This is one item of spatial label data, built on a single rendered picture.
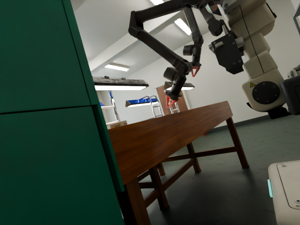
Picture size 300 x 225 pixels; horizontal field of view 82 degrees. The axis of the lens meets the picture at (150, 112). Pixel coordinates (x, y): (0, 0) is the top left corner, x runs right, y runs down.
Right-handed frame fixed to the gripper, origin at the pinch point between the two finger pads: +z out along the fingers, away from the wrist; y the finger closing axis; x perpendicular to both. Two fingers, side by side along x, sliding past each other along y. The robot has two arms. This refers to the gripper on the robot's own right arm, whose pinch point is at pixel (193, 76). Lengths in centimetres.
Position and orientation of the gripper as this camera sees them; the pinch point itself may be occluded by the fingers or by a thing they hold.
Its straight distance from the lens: 133.2
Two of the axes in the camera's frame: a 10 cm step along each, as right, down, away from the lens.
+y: -5.2, 0.9, -8.5
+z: -1.0, 9.8, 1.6
